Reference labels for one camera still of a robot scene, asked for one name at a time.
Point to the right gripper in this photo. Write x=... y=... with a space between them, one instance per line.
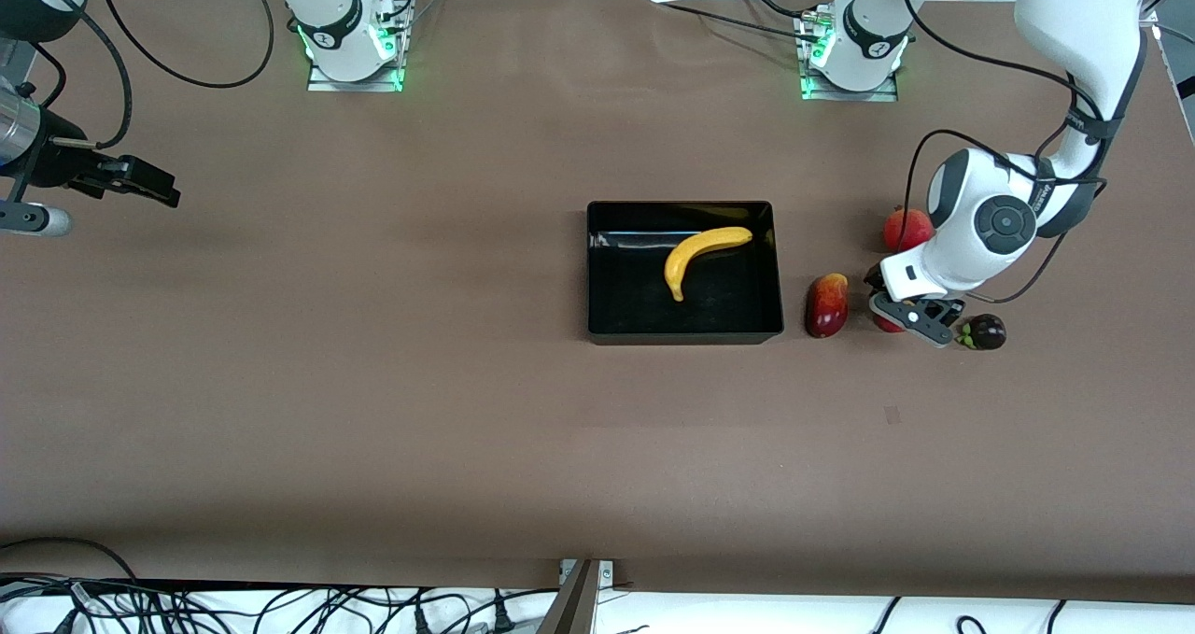
x=63 y=160

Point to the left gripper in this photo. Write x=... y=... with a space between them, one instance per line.
x=874 y=279

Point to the red yellow apple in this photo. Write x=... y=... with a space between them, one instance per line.
x=885 y=324

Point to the yellow banana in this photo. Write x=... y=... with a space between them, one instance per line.
x=695 y=249

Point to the black plastic box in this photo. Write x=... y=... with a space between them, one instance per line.
x=686 y=321

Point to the red pomegranate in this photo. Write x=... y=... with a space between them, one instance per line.
x=901 y=231

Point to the dark purple mangosteen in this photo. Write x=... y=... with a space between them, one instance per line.
x=988 y=333

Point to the red yellow mango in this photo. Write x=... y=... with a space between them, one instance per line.
x=827 y=305

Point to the brown table cover sheet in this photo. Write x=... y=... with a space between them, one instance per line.
x=467 y=429

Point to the aluminium profile bar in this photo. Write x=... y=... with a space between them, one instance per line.
x=577 y=606

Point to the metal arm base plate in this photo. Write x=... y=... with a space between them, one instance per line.
x=850 y=96
x=327 y=85

